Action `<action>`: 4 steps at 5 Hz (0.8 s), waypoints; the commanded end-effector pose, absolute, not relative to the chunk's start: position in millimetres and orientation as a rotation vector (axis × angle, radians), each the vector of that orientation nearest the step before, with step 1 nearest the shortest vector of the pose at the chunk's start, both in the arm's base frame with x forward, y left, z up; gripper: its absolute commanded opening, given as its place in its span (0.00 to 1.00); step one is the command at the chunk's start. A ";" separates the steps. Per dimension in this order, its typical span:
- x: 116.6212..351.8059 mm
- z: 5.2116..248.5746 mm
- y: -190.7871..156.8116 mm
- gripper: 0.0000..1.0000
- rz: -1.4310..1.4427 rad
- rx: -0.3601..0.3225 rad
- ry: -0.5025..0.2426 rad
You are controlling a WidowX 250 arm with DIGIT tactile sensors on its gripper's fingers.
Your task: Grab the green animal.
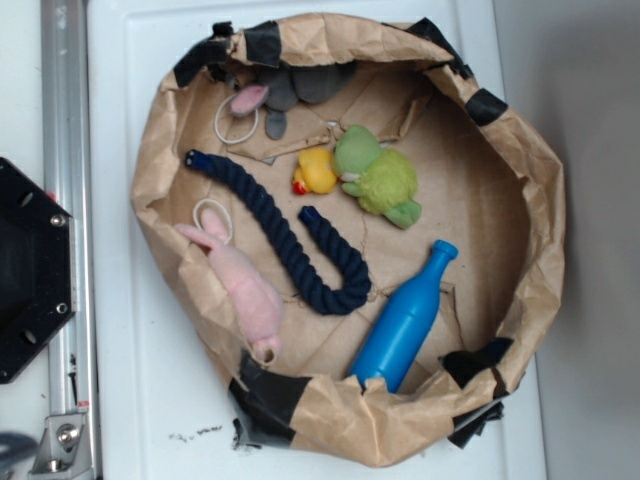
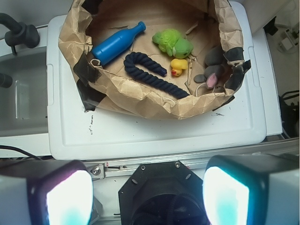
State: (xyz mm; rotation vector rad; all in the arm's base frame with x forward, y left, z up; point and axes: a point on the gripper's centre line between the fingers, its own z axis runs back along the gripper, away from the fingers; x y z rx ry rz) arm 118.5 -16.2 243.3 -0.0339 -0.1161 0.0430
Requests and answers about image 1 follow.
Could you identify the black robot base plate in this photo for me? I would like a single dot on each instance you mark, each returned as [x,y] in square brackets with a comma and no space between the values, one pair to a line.
[36,274]

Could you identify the grey plush elephant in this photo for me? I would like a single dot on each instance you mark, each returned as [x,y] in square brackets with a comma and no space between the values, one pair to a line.
[280,89]

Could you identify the yellow rubber duck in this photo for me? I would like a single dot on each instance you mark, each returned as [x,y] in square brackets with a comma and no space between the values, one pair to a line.
[314,173]

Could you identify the white elastic loop on bunny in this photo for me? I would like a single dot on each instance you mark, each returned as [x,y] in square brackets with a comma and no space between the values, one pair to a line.
[220,210]

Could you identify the aluminium frame rail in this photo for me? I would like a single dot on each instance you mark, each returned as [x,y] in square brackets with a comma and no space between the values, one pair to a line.
[72,355]

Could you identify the metal corner bracket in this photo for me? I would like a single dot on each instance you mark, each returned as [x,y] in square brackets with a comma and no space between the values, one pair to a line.
[64,451]

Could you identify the green plush animal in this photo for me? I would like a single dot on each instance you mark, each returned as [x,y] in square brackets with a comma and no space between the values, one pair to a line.
[381,179]

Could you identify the blue plastic bottle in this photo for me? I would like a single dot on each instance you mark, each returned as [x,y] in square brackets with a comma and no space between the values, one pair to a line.
[404,323]

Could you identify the pink plush bunny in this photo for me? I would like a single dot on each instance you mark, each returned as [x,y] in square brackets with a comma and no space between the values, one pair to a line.
[260,308]

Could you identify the brown paper bag bin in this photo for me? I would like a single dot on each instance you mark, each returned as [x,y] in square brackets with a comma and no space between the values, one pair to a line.
[487,182]

